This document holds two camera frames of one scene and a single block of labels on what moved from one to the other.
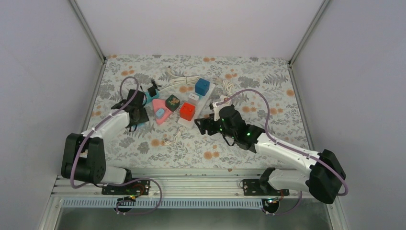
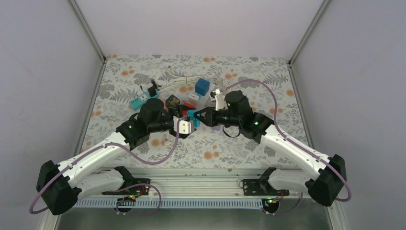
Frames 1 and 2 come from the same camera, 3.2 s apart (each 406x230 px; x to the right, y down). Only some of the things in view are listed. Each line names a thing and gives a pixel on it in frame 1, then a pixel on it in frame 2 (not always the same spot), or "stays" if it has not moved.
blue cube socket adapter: [202, 86] stays
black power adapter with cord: [152, 90] stays
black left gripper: [144, 116] → [179, 113]
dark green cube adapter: [172, 102] stays
